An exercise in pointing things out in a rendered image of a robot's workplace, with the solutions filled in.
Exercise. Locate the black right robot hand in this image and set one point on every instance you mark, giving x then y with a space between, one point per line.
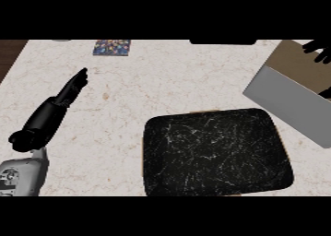
326 49

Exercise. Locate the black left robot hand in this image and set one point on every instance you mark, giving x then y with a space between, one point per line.
44 123

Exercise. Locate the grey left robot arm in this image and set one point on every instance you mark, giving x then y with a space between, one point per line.
18 176

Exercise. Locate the cardboard box with grey side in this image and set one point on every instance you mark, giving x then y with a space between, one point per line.
289 95

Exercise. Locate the black marbled tray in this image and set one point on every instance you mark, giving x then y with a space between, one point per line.
214 153

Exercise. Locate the black appliance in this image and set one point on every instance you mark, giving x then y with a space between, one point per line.
221 42

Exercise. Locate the colourful patterned flat packet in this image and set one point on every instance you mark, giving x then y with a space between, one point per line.
111 47

